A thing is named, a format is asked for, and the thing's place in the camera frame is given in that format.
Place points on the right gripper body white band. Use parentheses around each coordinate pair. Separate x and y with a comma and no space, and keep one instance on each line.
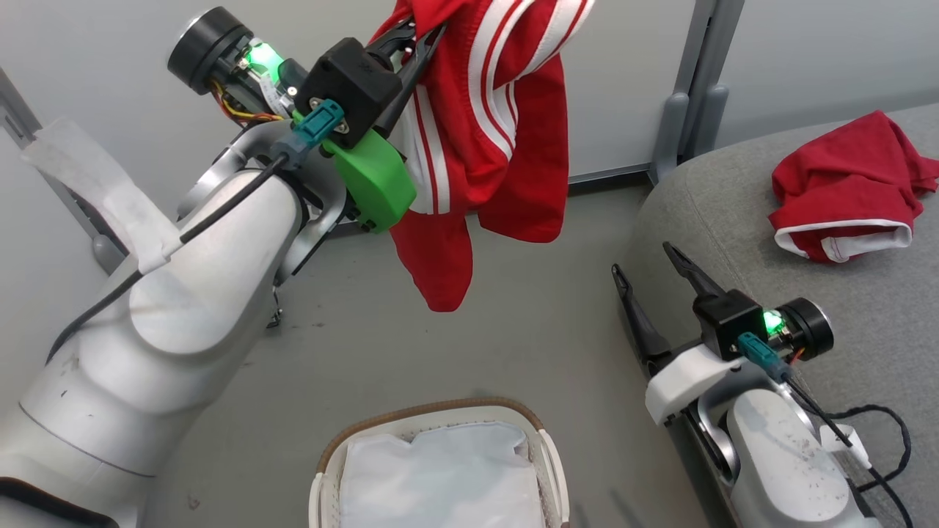
(682,381)

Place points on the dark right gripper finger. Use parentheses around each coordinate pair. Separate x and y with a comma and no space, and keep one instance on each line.
(638,315)
(693,275)

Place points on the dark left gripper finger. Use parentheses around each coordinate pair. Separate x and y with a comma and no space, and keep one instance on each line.
(411,81)
(392,40)

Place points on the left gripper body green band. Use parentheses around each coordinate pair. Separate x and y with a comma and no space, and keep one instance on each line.
(374,183)

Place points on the red garment with white stripes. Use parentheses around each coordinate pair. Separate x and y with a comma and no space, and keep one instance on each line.
(506,147)

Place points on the red garment with white hem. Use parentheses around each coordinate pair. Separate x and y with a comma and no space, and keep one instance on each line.
(843,176)

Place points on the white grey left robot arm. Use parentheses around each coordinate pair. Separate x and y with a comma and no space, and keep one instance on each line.
(183,323)

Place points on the grey fabric sofa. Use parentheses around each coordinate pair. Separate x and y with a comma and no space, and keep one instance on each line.
(733,213)

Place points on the black caster wheel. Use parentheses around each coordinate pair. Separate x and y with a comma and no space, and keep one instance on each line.
(276,312)

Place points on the white cloth basket liner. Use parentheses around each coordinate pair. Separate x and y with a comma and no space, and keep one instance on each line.
(440,477)

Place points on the white laundry basket brown rim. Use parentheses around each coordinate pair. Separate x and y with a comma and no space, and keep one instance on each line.
(326,477)

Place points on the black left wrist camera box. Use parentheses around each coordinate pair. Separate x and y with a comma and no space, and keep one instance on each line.
(345,73)

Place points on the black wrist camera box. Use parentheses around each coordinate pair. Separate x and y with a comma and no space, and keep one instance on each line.
(730,323)
(345,73)

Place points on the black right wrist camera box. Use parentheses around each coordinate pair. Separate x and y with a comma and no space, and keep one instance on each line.
(730,323)

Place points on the grey partition bottom rail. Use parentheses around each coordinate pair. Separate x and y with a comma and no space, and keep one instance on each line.
(609,174)

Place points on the grey partition post rounded foot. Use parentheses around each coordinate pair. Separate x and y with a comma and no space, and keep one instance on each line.
(673,132)
(710,110)

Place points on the grey partition post with bracket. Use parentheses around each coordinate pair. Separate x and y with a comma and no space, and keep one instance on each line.
(44,154)

